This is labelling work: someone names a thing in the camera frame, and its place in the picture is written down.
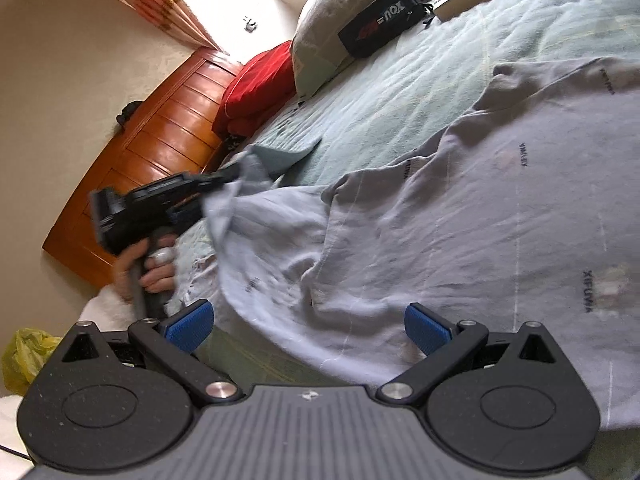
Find wooden headboard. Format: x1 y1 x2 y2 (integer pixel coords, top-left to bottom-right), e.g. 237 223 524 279
42 46 246 288

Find yellow plastic bag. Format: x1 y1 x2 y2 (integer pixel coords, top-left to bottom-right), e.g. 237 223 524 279
1 328 63 396

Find person's left hand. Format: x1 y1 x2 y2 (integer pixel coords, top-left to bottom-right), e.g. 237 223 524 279
112 239 178 306

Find small black cloth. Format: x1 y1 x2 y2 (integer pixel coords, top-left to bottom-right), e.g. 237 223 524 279
116 101 143 128

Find grey green pillow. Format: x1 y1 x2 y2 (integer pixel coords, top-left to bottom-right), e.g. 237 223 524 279
291 0 418 96

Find black zip pouch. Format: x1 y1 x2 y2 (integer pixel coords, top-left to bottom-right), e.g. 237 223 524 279
337 0 435 58

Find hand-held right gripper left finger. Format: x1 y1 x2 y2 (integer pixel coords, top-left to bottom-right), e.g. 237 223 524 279
61 300 245 407

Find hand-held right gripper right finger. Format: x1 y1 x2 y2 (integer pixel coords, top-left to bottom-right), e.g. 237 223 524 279
375 302 558 407

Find black cable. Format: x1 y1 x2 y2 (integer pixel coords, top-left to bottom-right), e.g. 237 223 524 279
0 442 32 462

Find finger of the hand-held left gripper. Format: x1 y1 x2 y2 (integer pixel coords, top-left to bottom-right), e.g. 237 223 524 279
197 167 246 188

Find red folded quilt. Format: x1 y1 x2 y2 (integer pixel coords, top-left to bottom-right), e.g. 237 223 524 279
212 40 298 138

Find grey pants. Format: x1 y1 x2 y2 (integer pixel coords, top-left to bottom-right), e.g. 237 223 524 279
180 57 640 433

